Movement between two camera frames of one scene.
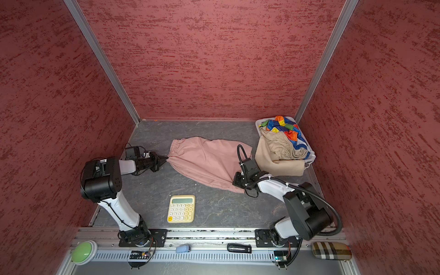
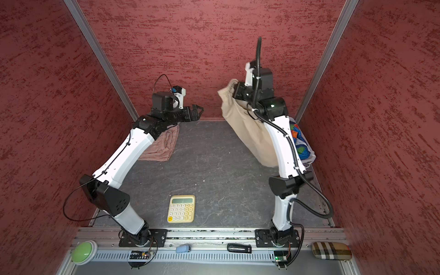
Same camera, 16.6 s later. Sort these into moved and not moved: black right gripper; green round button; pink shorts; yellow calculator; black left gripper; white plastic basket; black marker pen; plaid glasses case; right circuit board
Moved: black right gripper; pink shorts; black left gripper
Not moved: black marker pen; white plastic basket; plaid glasses case; yellow calculator; green round button; right circuit board
